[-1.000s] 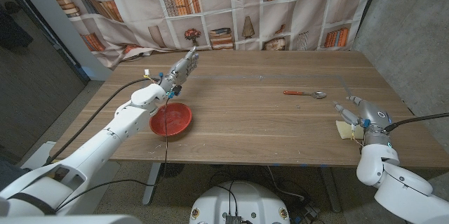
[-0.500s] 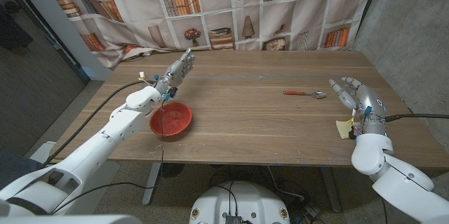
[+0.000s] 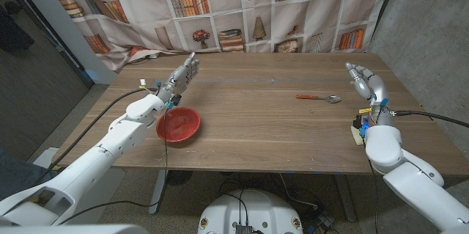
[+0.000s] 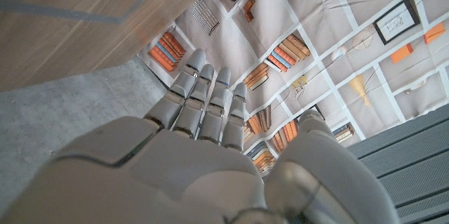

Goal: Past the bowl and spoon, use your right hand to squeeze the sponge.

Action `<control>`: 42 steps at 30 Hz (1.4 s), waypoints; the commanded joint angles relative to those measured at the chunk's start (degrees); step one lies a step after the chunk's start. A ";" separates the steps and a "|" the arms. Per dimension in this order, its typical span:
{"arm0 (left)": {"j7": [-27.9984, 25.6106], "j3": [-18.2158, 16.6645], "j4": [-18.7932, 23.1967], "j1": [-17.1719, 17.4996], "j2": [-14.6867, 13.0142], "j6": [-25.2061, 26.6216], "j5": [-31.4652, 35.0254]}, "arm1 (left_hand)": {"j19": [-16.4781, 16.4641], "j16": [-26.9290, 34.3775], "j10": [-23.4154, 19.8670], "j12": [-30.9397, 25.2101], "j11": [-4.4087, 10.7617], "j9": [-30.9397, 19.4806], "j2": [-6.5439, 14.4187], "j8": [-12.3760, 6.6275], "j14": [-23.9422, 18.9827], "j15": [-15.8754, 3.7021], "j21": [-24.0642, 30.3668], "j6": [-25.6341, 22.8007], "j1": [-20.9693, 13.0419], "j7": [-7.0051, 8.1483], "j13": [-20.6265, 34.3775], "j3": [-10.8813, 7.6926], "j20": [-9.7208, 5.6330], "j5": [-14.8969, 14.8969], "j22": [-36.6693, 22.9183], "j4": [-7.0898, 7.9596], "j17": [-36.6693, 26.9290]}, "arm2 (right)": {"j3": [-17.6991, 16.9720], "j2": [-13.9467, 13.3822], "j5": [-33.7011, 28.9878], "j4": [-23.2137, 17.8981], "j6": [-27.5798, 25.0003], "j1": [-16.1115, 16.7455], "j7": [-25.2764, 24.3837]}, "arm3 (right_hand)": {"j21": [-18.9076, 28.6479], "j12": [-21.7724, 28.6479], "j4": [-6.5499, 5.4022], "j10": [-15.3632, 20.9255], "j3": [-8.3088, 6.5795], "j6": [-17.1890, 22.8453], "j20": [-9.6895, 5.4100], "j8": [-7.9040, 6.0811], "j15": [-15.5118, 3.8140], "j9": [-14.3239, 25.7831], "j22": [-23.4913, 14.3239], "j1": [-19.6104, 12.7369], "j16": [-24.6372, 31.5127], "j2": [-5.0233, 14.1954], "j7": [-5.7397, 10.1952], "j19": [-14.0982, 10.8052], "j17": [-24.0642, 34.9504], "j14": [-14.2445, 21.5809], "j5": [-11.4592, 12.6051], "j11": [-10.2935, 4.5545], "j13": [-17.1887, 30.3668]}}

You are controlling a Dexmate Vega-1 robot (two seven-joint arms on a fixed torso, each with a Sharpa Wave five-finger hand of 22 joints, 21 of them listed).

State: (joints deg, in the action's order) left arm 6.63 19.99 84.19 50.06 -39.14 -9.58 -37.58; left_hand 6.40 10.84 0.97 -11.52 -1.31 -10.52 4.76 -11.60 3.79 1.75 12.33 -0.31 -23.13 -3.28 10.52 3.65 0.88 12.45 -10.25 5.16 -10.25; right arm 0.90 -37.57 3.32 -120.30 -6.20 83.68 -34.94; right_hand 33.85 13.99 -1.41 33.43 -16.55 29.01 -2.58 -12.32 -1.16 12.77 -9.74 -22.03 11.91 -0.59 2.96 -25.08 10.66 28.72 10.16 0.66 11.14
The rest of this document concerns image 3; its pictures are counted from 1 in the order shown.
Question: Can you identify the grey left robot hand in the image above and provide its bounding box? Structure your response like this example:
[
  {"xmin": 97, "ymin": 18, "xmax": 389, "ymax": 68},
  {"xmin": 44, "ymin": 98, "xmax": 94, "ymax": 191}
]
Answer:
[{"xmin": 157, "ymin": 51, "xmax": 201, "ymax": 103}]

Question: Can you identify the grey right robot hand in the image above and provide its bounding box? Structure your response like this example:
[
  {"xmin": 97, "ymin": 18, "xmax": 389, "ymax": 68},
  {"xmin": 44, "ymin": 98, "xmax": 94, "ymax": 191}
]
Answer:
[{"xmin": 344, "ymin": 62, "xmax": 390, "ymax": 106}]

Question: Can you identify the pale yellow sponge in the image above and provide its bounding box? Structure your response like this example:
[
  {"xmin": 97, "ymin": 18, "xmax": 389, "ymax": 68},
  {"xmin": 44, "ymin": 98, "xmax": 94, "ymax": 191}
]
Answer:
[{"xmin": 350, "ymin": 125, "xmax": 367, "ymax": 147}]

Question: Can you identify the red plastic bowl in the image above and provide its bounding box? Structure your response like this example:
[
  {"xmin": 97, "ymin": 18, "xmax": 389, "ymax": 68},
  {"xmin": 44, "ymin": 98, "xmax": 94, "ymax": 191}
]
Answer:
[{"xmin": 155, "ymin": 106, "xmax": 202, "ymax": 143}]

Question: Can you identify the printed bookshelf backdrop cloth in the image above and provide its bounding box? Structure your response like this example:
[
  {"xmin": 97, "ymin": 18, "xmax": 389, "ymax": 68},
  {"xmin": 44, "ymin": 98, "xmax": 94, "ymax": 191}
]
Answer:
[{"xmin": 39, "ymin": 0, "xmax": 399, "ymax": 73}]

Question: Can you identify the white table leg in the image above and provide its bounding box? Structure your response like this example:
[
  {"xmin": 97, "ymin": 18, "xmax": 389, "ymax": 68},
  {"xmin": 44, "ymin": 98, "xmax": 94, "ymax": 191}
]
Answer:
[
  {"xmin": 148, "ymin": 169, "xmax": 169, "ymax": 216},
  {"xmin": 333, "ymin": 174, "xmax": 357, "ymax": 223}
]

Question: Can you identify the floor power strip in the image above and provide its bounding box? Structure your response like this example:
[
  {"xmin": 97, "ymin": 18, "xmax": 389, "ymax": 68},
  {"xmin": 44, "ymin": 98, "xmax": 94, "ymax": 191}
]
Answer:
[{"xmin": 317, "ymin": 212, "xmax": 335, "ymax": 229}]

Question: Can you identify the white robot torso base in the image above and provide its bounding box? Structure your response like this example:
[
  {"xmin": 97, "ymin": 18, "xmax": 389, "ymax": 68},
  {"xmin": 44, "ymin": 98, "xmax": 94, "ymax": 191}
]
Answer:
[{"xmin": 197, "ymin": 189, "xmax": 304, "ymax": 234}]

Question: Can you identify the white floor plate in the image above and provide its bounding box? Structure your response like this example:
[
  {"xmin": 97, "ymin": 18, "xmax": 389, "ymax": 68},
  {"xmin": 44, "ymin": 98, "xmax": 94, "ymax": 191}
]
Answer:
[{"xmin": 31, "ymin": 147, "xmax": 60, "ymax": 171}]

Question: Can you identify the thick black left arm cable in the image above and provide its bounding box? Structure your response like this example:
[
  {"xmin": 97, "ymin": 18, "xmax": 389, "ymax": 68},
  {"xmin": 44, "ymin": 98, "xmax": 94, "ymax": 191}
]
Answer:
[{"xmin": 32, "ymin": 86, "xmax": 159, "ymax": 187}]

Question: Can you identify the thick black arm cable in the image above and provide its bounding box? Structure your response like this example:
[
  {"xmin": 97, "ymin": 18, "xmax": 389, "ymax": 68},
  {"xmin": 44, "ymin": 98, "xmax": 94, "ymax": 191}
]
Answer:
[
  {"xmin": 390, "ymin": 109, "xmax": 469, "ymax": 129},
  {"xmin": 32, "ymin": 86, "xmax": 159, "ymax": 187}
]

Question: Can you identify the red-handled metal spoon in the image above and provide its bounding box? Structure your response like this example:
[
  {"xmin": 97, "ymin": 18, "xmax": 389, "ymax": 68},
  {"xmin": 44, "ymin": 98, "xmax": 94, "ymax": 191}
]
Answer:
[{"xmin": 295, "ymin": 94, "xmax": 342, "ymax": 104}]

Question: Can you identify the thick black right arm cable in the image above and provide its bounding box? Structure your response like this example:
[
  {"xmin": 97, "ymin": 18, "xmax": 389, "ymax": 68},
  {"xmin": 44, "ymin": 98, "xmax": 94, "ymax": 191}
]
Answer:
[{"xmin": 390, "ymin": 109, "xmax": 469, "ymax": 129}]

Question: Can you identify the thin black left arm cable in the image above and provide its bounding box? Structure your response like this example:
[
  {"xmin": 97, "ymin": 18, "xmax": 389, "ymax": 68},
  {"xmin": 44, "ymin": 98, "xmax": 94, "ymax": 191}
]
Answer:
[{"xmin": 56, "ymin": 103, "xmax": 177, "ymax": 226}]

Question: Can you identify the white floor cable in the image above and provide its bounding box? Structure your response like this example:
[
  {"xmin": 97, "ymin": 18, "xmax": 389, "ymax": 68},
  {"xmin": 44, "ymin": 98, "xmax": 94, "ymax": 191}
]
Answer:
[{"xmin": 278, "ymin": 173, "xmax": 319, "ymax": 211}]

